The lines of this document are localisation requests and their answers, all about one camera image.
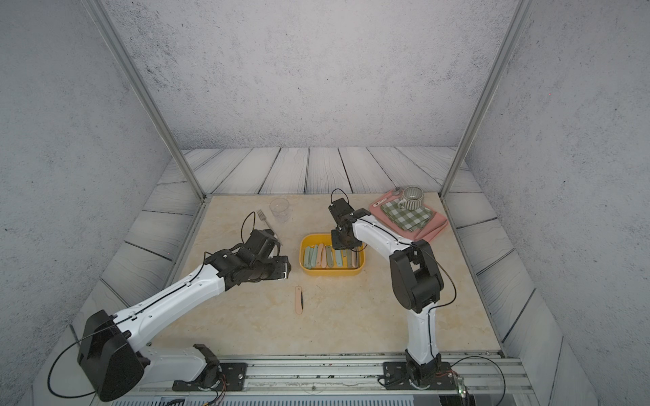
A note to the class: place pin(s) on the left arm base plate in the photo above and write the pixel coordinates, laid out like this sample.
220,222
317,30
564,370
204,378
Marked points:
228,377

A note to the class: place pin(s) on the right aluminium frame post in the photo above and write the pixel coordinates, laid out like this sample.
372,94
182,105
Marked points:
501,61

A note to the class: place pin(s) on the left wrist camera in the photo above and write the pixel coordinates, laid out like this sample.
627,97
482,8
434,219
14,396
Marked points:
263,243

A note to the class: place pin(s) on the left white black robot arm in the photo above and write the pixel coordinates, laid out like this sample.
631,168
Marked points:
114,354

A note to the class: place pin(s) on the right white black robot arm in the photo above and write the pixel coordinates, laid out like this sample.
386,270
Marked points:
416,281

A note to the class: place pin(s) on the pink cutting board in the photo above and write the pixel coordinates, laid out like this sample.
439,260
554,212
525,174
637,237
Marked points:
436,226

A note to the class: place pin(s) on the yellow plastic storage box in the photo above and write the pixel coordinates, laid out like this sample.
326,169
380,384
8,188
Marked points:
318,258

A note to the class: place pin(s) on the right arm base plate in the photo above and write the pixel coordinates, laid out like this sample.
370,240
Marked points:
407,376

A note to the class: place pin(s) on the aluminium frame post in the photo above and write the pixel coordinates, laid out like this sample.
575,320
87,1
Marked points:
501,61
108,32

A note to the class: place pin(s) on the aluminium front rail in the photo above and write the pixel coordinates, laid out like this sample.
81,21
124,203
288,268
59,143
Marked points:
482,379

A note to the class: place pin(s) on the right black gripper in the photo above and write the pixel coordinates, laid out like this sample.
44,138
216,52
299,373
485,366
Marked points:
337,244

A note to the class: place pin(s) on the clear drinking glass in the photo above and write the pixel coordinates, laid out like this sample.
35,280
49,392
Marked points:
280,209

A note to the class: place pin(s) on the left aluminium frame post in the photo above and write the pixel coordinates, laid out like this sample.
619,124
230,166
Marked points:
108,32

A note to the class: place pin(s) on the silver metal fork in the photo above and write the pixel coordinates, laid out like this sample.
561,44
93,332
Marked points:
263,218

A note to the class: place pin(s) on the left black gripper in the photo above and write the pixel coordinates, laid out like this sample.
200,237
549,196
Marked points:
283,268

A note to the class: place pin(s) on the green checkered cloth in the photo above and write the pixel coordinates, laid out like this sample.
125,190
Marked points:
407,220

